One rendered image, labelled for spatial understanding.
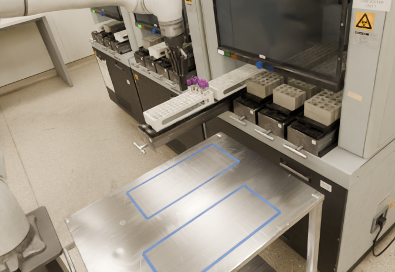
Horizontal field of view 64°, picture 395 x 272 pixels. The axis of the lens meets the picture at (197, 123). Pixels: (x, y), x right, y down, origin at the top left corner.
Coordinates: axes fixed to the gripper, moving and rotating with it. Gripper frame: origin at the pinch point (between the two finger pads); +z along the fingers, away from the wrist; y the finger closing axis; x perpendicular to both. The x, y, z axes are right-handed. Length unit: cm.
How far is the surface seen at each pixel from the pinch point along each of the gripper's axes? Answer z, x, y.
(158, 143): 16.6, -19.8, 6.9
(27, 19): 8, -14, -280
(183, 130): 16.9, -7.9, 6.9
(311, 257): 38, -4, 69
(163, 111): 7.9, -12.2, 1.4
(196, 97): 7.8, 3.4, 2.7
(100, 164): 95, -27, -109
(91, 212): 12, -54, 28
